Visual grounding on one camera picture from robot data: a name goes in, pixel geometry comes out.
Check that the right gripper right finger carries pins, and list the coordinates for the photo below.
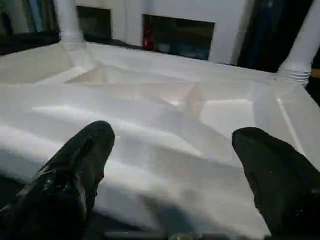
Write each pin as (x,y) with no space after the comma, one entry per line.
(282,187)

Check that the black mat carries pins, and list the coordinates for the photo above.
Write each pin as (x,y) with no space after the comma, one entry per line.
(25,41)

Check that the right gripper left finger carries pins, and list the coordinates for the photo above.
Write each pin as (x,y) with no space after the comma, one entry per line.
(62,187)

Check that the white plastic table top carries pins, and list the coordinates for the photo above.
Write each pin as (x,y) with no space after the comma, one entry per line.
(150,100)

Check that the white plastic table leg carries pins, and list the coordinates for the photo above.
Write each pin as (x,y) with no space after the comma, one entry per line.
(68,22)
(302,50)

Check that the white cabinet with glass doors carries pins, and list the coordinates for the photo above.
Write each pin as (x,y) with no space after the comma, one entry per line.
(225,15)

